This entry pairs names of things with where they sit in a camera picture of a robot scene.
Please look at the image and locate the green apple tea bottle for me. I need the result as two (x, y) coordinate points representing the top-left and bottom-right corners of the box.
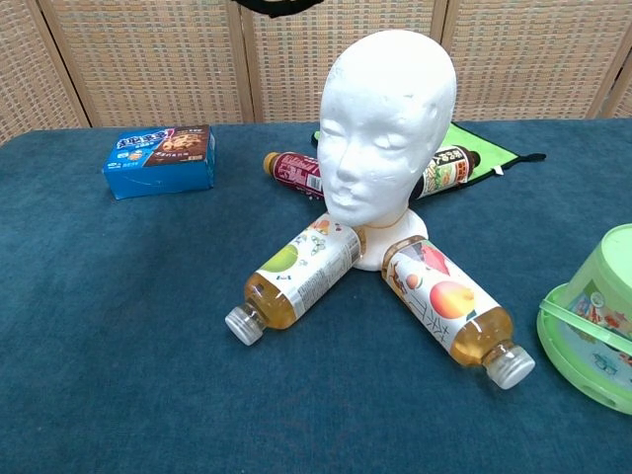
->
(224, 212), (366, 346)

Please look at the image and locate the green plastic toy bucket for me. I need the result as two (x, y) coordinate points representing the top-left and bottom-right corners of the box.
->
(536, 223), (632, 416)

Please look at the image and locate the woven wooden folding screen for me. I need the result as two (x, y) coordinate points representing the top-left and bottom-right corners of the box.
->
(0, 0), (632, 147)

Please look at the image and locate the peach tea bottle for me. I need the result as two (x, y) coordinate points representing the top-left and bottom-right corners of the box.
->
(380, 235), (536, 390)

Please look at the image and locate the white foam mannequin head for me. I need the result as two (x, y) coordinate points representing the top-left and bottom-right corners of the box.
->
(315, 29), (458, 273)

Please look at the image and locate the blue cookie box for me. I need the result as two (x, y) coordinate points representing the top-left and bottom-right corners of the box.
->
(102, 123), (217, 201)

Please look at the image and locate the green cloth bag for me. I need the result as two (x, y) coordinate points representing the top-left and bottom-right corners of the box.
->
(309, 121), (547, 187)

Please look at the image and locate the maroon label drink bottle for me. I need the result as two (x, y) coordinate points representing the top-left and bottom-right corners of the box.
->
(263, 151), (327, 201)

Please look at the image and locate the black baseball cap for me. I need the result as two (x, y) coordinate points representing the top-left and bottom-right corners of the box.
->
(230, 0), (323, 20)

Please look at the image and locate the dark tea bottle green label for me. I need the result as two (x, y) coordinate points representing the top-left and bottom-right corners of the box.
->
(412, 144), (481, 200)

